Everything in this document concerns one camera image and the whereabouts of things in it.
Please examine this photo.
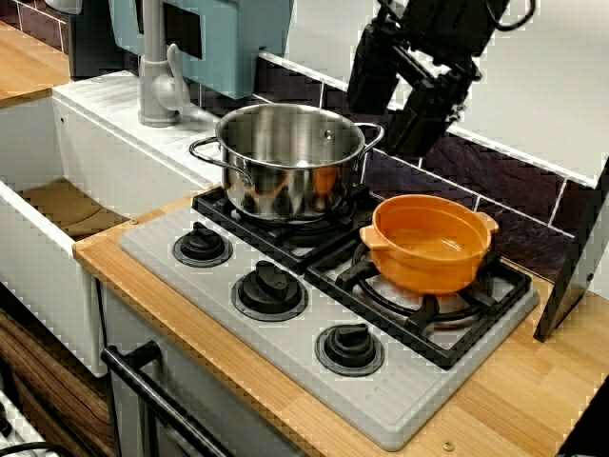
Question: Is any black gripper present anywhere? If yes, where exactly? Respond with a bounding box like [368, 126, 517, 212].
[345, 12, 482, 158]

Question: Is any orange plastic pot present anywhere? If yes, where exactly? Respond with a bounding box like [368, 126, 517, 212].
[359, 193, 501, 296]

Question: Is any stainless steel pot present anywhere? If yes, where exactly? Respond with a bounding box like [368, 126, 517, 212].
[188, 103, 385, 223]

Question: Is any black stove knob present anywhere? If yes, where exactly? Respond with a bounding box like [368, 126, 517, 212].
[230, 259, 306, 321]
[171, 221, 234, 268]
[313, 323, 385, 377]

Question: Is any grey toy stove plate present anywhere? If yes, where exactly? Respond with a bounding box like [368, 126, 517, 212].
[117, 189, 542, 452]

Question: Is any dark tile backsplash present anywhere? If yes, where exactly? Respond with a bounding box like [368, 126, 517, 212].
[183, 56, 589, 289]

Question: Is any teal toy appliance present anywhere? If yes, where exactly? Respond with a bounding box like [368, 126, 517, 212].
[108, 0, 296, 100]

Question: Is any black burner grate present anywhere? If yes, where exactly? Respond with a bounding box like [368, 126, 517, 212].
[191, 183, 380, 276]
[304, 237, 534, 372]

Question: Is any dark grey side panel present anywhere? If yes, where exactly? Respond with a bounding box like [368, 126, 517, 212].
[532, 154, 609, 344]

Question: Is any grey toy faucet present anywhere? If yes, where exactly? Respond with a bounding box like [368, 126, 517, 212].
[137, 0, 191, 128]

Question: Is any wooden kitchen counter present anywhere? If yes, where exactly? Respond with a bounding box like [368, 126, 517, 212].
[71, 183, 609, 457]

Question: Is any white toy sink basin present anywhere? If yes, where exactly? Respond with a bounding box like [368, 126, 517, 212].
[0, 70, 220, 380]

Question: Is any brown flat board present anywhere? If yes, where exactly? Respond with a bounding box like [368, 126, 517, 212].
[17, 178, 130, 240]

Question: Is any grey oven door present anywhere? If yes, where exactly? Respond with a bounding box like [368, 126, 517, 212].
[97, 280, 305, 457]

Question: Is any wooden side counter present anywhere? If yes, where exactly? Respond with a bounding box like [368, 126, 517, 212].
[0, 19, 73, 109]

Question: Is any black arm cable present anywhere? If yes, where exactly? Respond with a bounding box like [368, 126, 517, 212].
[484, 0, 540, 33]

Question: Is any black oven door handle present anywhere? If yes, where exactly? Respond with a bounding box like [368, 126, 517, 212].
[100, 340, 234, 457]

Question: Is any white metal frame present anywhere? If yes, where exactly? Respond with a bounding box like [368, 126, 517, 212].
[0, 387, 47, 457]

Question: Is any black floor cable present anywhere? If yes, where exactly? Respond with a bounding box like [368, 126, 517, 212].
[0, 440, 66, 457]

